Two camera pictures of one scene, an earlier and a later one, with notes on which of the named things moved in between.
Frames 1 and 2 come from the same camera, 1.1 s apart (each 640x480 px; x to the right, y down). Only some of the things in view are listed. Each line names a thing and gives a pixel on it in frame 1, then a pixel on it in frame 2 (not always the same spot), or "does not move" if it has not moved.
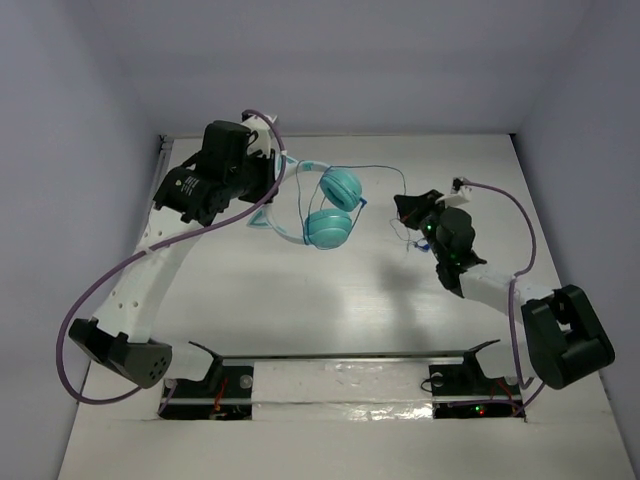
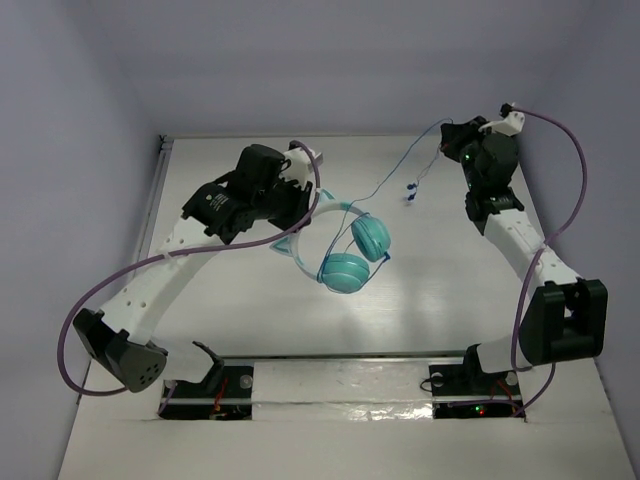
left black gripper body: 265,176 → 292,205
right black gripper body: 429,228 → 465,147
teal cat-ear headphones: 327,228 → 371,242
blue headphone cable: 423,247 → 412,193
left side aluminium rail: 162,165 does not move
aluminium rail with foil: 346,387 does not move
